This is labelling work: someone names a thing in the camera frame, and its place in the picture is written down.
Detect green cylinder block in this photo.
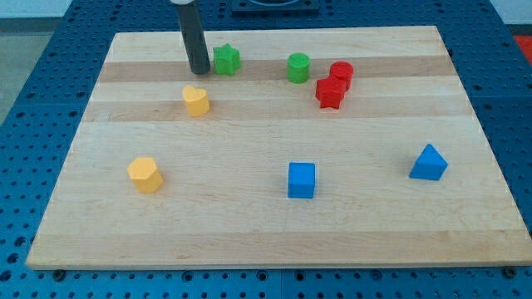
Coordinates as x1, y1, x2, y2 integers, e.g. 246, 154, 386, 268
287, 52, 311, 84

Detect blue triangle block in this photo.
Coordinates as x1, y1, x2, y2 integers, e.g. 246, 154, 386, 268
409, 144, 448, 181

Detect red star block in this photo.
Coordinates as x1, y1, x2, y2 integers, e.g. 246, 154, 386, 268
315, 76, 347, 110

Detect yellow hexagon block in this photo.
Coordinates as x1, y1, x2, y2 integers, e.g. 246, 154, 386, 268
126, 157, 164, 194

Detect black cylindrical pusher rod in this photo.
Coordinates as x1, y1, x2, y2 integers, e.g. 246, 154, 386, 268
175, 2, 210, 75

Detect yellow heart block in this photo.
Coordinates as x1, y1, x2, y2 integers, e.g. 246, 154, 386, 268
182, 86, 210, 117

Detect blue cube block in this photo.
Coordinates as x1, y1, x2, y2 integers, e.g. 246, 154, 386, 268
288, 162, 316, 199

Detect green star block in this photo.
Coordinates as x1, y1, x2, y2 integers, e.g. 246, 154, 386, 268
213, 43, 241, 76

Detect red cylinder block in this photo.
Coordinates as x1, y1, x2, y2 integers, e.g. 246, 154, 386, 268
329, 61, 355, 91

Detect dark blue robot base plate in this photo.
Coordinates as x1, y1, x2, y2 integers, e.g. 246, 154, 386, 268
230, 0, 321, 17

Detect wooden board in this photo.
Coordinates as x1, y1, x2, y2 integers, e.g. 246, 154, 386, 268
27, 26, 531, 270

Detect red object at right edge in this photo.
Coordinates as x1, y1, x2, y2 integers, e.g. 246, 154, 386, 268
513, 35, 532, 64

